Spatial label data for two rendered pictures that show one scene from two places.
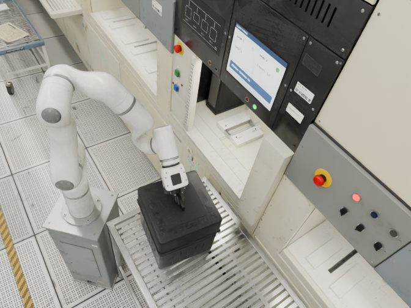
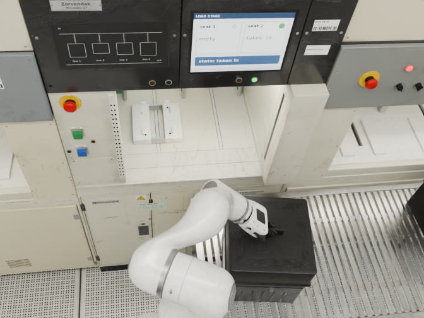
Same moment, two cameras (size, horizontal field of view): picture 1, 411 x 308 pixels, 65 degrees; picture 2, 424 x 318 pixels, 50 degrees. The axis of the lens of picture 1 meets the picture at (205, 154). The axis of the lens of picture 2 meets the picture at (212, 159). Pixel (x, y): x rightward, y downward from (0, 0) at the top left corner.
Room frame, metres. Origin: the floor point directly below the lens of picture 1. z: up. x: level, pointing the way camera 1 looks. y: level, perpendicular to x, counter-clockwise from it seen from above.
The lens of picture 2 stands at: (0.59, 0.82, 2.42)
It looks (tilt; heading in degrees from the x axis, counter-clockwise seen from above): 54 degrees down; 298
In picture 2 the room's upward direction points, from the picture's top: 8 degrees clockwise
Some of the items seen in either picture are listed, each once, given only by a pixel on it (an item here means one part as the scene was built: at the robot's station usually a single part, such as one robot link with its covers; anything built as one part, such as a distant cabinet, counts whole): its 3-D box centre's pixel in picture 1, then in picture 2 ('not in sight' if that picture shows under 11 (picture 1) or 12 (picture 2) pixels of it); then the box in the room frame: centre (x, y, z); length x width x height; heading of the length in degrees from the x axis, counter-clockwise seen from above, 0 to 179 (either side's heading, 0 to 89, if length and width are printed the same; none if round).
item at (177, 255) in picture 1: (176, 226); (260, 257); (0.73, 0.07, 0.85); 0.28 x 0.28 x 0.17; 34
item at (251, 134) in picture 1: (240, 128); (156, 122); (1.42, -0.18, 0.89); 0.22 x 0.21 x 0.04; 132
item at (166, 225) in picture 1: (178, 207); (269, 237); (0.73, 0.07, 1.02); 0.29 x 0.29 x 0.13; 35
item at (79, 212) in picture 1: (79, 199); not in sight; (0.76, 0.56, 0.85); 0.19 x 0.19 x 0.18
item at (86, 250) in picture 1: (92, 241); not in sight; (0.76, 0.56, 0.38); 0.28 x 0.28 x 0.76; 87
